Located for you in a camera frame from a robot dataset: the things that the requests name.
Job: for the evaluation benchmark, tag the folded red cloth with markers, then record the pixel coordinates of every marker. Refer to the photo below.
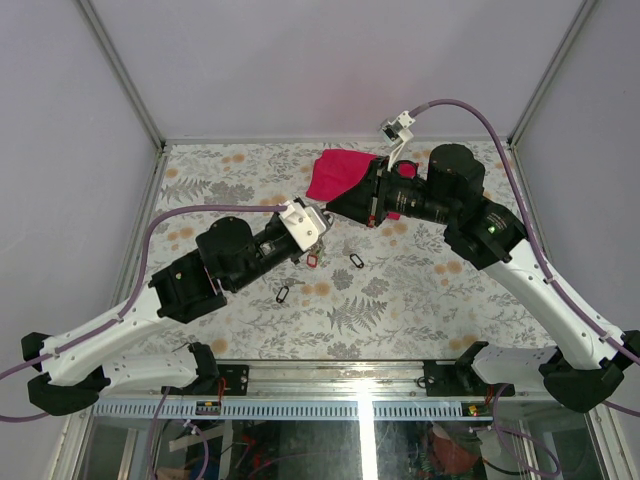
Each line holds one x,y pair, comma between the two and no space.
337,171

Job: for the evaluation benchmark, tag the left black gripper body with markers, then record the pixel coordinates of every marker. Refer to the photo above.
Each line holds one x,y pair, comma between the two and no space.
273,249

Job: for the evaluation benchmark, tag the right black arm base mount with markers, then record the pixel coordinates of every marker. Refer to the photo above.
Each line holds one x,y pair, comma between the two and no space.
455,378

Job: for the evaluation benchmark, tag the blue slotted cable duct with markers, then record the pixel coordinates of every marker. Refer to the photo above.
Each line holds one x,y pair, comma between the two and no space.
238,409

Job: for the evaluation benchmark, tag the keyring with coloured tags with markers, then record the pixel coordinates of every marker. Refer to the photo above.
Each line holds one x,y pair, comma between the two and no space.
314,255

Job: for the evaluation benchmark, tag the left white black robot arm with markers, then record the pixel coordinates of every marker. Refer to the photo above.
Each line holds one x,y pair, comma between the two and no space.
78,368

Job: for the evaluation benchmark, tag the right aluminium frame post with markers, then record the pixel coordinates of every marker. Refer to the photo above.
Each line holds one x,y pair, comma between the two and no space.
571,35

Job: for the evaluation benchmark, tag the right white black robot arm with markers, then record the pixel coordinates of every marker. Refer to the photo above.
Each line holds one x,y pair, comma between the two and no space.
585,365

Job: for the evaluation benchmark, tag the aluminium frame post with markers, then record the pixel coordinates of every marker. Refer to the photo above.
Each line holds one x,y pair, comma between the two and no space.
98,30
571,35

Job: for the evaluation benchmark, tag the key with black tag left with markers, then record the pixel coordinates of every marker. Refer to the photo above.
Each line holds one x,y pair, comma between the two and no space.
285,289

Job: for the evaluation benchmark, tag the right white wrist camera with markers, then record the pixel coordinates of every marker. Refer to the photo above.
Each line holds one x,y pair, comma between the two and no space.
397,134

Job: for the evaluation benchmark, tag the floral patterned table mat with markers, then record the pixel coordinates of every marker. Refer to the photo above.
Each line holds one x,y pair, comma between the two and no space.
413,298

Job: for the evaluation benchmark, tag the key with black tag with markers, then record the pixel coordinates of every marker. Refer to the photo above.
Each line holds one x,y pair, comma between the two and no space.
350,250
285,289

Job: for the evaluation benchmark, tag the aluminium front rail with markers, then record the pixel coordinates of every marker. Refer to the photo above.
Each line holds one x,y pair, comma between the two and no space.
330,377

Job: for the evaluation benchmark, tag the key with black tag centre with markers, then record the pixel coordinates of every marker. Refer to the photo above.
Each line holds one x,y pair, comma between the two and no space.
350,250

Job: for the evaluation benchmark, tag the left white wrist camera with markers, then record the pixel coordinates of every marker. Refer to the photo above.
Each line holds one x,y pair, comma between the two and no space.
307,225

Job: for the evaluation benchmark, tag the left aluminium frame post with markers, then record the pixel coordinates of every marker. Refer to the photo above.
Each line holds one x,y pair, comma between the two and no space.
98,30

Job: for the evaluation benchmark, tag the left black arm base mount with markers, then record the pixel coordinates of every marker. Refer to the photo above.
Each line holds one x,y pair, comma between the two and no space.
232,381

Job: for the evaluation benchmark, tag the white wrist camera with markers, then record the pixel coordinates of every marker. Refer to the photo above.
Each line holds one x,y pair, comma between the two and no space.
397,134
307,225

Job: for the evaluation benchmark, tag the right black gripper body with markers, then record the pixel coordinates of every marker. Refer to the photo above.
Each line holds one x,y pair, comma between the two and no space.
384,193

